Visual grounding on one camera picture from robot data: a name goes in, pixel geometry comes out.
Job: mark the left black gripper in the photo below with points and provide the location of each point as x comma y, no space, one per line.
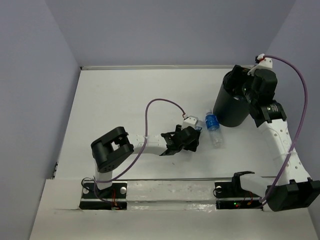
191,146

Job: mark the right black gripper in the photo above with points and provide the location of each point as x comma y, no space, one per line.
240,73

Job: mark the green white label bottle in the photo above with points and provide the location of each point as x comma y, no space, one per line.
200,126

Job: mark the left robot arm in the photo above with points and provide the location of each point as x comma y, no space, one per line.
113,148

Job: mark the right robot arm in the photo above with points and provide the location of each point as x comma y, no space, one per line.
293,187

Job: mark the black cylindrical bin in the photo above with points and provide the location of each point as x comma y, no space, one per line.
230,108

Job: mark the blue label bottle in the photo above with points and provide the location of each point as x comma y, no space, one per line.
214,130

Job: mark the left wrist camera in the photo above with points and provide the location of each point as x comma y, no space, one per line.
190,121

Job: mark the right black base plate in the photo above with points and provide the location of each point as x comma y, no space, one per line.
228,198

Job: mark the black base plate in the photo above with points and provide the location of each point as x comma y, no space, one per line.
112,198
228,198

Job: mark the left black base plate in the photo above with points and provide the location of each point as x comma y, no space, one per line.
112,198

